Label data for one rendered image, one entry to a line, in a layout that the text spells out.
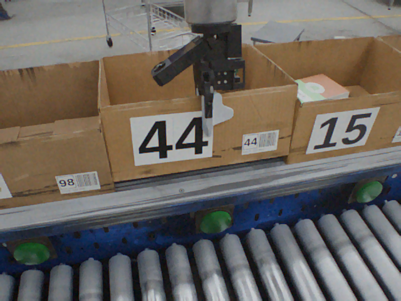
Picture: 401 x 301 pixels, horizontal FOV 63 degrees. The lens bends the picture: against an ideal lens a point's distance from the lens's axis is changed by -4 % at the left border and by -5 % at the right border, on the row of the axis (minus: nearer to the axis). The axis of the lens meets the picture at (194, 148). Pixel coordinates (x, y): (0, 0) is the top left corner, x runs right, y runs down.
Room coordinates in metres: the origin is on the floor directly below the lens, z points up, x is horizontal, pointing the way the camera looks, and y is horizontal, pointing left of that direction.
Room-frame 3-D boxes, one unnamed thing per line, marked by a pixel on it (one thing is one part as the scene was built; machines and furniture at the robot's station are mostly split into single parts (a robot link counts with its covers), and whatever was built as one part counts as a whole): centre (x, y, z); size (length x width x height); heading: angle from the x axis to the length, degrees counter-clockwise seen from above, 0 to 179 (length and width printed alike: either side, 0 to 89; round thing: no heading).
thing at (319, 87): (0.79, -0.32, 0.92); 0.16 x 0.11 x 0.07; 115
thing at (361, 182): (0.55, -0.43, 0.81); 0.09 x 0.01 x 0.09; 102
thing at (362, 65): (0.75, -0.37, 0.96); 0.39 x 0.29 x 0.17; 103
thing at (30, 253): (0.37, 0.34, 0.81); 0.07 x 0.01 x 0.07; 102
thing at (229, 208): (0.46, -0.05, 0.81); 0.09 x 0.01 x 0.09; 102
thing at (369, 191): (0.54, -0.43, 0.81); 0.07 x 0.01 x 0.07; 102
